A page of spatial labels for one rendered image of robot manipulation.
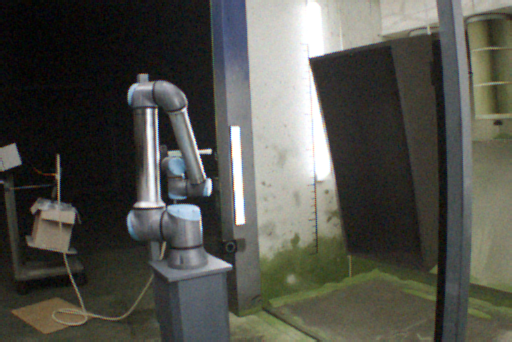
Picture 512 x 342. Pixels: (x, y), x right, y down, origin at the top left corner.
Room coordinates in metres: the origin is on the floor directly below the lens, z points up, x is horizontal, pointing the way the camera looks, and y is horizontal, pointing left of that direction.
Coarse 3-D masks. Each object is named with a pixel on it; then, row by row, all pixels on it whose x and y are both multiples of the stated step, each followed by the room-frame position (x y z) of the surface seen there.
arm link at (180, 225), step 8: (168, 208) 1.99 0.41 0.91; (176, 208) 1.97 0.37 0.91; (184, 208) 1.98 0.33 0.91; (192, 208) 1.99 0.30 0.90; (168, 216) 1.98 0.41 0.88; (176, 216) 1.95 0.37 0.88; (184, 216) 1.95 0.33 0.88; (192, 216) 1.97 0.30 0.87; (160, 224) 1.97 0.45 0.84; (168, 224) 1.96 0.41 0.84; (176, 224) 1.95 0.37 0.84; (184, 224) 1.95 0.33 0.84; (192, 224) 1.96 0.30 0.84; (200, 224) 2.01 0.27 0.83; (160, 232) 1.97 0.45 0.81; (168, 232) 1.96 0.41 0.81; (176, 232) 1.95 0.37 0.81; (184, 232) 1.95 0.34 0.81; (192, 232) 1.96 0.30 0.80; (200, 232) 2.00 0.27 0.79; (168, 240) 1.99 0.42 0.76; (176, 240) 1.95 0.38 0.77; (184, 240) 1.95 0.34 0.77; (192, 240) 1.96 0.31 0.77; (200, 240) 2.00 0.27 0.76
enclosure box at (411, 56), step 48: (384, 48) 2.51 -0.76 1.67; (336, 96) 2.66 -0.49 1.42; (384, 96) 2.60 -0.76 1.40; (432, 96) 2.23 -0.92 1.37; (336, 144) 2.64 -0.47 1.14; (384, 144) 2.69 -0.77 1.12; (432, 144) 2.22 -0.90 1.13; (336, 192) 2.62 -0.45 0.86; (384, 192) 2.77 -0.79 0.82; (432, 192) 2.21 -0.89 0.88; (384, 240) 2.74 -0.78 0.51; (432, 240) 2.21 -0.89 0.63
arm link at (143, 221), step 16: (128, 96) 2.05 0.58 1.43; (144, 96) 2.03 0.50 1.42; (144, 112) 2.03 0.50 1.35; (144, 128) 2.03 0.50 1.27; (144, 144) 2.03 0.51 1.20; (144, 160) 2.02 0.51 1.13; (144, 176) 2.02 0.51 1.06; (144, 192) 2.01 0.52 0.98; (160, 192) 2.07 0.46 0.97; (144, 208) 1.99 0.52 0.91; (160, 208) 2.03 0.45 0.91; (128, 224) 2.01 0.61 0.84; (144, 224) 1.99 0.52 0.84; (144, 240) 2.02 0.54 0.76; (160, 240) 2.00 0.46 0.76
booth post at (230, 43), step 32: (224, 0) 2.88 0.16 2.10; (224, 32) 2.88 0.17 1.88; (224, 64) 2.87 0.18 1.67; (224, 96) 2.89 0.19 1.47; (224, 128) 2.91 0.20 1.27; (224, 160) 2.93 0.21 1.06; (224, 192) 2.96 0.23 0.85; (224, 224) 2.98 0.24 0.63; (256, 224) 2.96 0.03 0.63; (256, 256) 2.95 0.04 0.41; (256, 288) 2.94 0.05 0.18
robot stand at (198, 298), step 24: (216, 264) 2.00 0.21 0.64; (168, 288) 1.86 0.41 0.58; (192, 288) 1.88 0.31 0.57; (216, 288) 1.94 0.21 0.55; (168, 312) 1.89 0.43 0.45; (192, 312) 1.88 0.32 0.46; (216, 312) 1.93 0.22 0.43; (168, 336) 1.93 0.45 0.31; (192, 336) 1.87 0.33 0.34; (216, 336) 1.93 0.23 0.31
